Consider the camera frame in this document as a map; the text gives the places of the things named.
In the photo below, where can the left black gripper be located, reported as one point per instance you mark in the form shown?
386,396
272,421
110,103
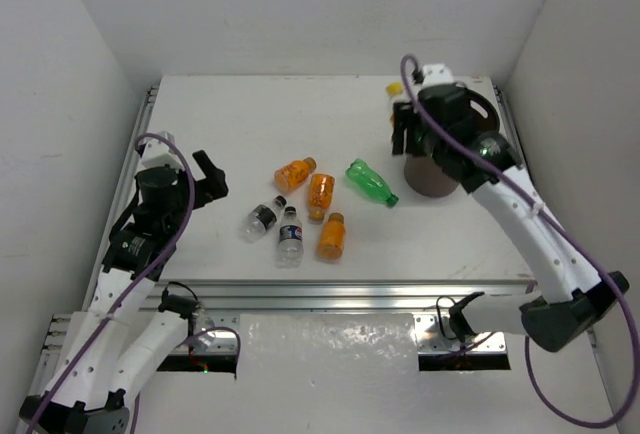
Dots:
198,186

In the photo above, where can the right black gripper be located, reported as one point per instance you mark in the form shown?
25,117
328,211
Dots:
404,122

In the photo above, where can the clear bottle yellow cap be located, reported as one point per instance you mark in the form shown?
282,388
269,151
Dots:
396,94

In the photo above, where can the clear bottle black label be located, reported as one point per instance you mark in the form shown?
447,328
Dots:
262,218

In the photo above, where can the orange bottle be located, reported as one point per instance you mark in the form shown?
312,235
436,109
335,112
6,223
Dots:
320,195
292,175
330,245

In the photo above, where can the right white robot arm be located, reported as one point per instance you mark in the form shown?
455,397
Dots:
572,294

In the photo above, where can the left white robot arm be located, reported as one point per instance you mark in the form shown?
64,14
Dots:
95,387

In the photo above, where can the brown plastic bin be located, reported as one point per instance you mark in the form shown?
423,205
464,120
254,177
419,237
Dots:
439,174

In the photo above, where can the green plastic bottle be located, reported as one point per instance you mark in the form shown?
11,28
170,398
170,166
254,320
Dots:
370,183

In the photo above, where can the clear pepsi water bottle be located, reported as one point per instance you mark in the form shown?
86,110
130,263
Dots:
290,249

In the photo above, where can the orange bottle front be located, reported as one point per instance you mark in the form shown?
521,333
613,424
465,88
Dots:
330,245

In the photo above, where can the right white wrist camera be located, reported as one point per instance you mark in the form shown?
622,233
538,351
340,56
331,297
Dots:
429,75

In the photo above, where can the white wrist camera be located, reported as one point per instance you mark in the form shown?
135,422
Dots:
429,75
154,153

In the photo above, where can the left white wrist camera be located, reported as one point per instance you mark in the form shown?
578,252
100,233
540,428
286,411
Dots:
154,153

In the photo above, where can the aluminium table frame rail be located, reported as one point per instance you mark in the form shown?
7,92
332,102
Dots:
404,258

